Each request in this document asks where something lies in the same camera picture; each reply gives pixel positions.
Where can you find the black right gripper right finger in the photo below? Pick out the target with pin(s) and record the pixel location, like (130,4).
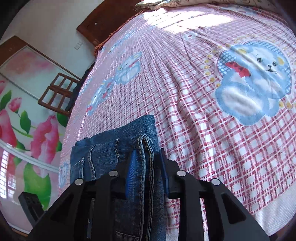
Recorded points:
(207,208)

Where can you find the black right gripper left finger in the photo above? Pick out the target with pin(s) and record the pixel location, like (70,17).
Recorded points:
(86,207)

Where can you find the blue denim jeans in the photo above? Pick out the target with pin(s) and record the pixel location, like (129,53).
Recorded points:
(142,215)

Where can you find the floral sliding wardrobe door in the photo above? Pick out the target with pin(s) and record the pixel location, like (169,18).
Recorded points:
(31,135)

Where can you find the brown wooden chair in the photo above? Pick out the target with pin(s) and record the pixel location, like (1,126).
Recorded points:
(58,94)

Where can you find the pink checkered cartoon bedsheet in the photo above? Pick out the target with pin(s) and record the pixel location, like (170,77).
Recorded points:
(220,83)

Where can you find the dark wooden headboard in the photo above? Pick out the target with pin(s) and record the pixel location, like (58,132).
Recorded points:
(106,18)

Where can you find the floral patterned quilt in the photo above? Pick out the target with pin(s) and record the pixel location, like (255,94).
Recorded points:
(154,5)

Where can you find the white wall switch plate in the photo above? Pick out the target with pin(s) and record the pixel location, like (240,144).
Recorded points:
(78,45)

